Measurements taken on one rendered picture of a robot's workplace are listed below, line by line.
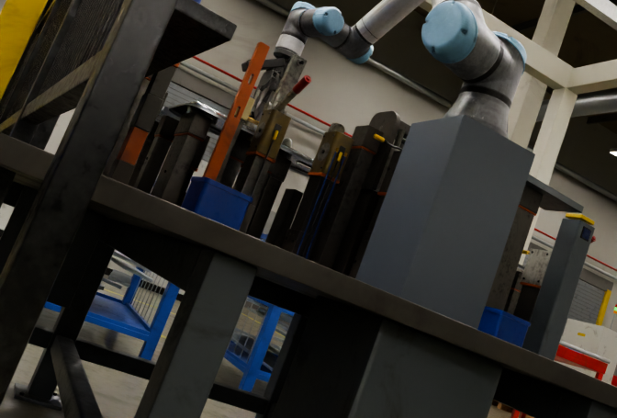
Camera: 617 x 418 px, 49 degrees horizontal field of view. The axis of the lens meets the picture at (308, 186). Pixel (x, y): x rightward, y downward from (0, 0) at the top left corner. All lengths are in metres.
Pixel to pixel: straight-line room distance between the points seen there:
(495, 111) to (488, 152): 0.11
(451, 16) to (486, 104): 0.20
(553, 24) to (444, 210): 9.22
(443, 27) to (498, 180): 0.34
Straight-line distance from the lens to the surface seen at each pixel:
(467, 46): 1.45
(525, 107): 10.00
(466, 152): 1.41
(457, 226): 1.40
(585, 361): 4.40
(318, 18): 1.87
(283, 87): 1.76
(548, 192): 1.98
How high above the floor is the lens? 0.64
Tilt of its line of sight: 9 degrees up
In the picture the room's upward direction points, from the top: 21 degrees clockwise
